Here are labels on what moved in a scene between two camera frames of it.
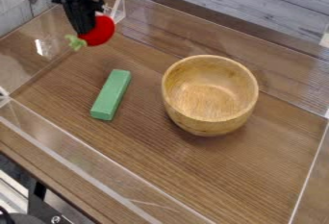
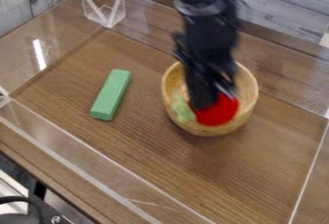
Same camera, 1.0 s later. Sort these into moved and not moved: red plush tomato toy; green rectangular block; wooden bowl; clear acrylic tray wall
Moved: red plush tomato toy
Not moved: wooden bowl; green rectangular block; clear acrylic tray wall
